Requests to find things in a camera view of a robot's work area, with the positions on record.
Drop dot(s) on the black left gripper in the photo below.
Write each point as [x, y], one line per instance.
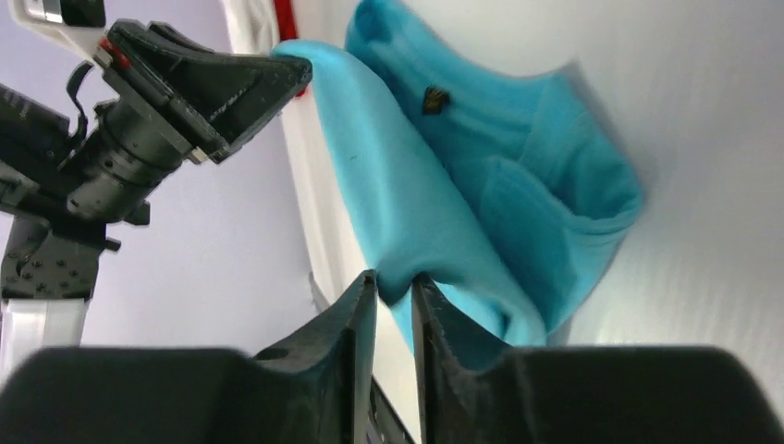
[178, 95]

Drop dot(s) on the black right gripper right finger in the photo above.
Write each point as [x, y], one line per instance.
[475, 388]

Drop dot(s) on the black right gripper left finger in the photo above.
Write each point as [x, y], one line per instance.
[310, 387]

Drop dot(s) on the turquoise t-shirt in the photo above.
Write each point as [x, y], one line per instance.
[505, 191]

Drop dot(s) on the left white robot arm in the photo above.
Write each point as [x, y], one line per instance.
[49, 271]

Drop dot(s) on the white folded t-shirt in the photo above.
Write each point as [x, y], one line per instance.
[252, 26]

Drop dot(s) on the red folded t-shirt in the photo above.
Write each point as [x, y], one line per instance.
[286, 21]

